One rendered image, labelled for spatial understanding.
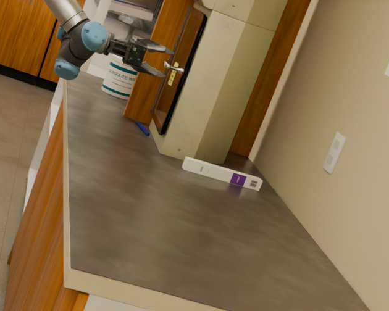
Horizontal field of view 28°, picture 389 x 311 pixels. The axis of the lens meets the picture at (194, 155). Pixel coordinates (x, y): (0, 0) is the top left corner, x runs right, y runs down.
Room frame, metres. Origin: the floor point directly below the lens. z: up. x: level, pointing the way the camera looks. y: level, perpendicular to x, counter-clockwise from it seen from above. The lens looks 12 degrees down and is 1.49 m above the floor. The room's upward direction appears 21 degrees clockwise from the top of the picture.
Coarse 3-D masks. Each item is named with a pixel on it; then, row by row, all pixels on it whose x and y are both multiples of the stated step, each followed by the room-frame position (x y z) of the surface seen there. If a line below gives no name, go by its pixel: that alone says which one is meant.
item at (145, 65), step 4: (144, 64) 2.42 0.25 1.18; (148, 64) 2.43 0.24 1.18; (144, 68) 2.41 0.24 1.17; (148, 68) 2.42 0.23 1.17; (152, 68) 2.43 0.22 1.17; (148, 72) 2.43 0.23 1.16; (152, 72) 2.40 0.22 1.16; (156, 72) 2.43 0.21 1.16; (160, 72) 2.44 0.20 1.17; (156, 76) 2.44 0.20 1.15; (160, 76) 2.44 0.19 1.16; (164, 76) 2.44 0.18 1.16
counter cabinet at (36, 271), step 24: (48, 144) 3.17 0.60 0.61; (48, 168) 2.78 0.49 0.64; (48, 192) 2.47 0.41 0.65; (24, 216) 3.17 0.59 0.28; (48, 216) 2.21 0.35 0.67; (24, 240) 2.76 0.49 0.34; (48, 240) 2.01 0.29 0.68; (24, 264) 2.44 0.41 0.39; (48, 264) 1.83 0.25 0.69; (24, 288) 2.19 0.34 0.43; (48, 288) 1.68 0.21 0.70
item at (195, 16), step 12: (192, 12) 2.58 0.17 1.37; (192, 24) 2.50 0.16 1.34; (180, 36) 2.63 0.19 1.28; (192, 36) 2.42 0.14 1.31; (180, 48) 2.55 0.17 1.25; (192, 48) 2.36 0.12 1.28; (180, 60) 2.47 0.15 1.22; (168, 72) 2.62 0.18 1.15; (168, 84) 2.54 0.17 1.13; (180, 84) 2.37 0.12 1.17; (168, 96) 2.46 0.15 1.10; (156, 108) 2.59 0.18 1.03; (168, 108) 2.39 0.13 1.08; (156, 120) 2.51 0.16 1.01
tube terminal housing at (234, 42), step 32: (224, 0) 2.37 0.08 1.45; (256, 0) 2.40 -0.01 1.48; (224, 32) 2.38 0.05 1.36; (256, 32) 2.46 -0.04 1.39; (192, 64) 2.36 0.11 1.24; (224, 64) 2.38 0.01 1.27; (256, 64) 2.53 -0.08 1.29; (192, 96) 2.37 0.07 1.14; (224, 96) 2.42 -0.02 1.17; (192, 128) 2.38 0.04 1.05; (224, 128) 2.49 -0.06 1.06; (224, 160) 2.56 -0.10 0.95
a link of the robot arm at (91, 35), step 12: (48, 0) 2.18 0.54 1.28; (60, 0) 2.18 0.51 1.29; (72, 0) 2.20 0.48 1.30; (60, 12) 2.18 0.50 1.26; (72, 12) 2.18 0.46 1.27; (84, 12) 2.21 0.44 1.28; (72, 24) 2.18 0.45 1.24; (84, 24) 2.18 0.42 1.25; (96, 24) 2.19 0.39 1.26; (72, 36) 2.18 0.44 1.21; (84, 36) 2.16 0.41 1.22; (96, 36) 2.16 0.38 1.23; (72, 48) 2.21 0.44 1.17; (84, 48) 2.18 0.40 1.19; (96, 48) 2.18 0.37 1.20
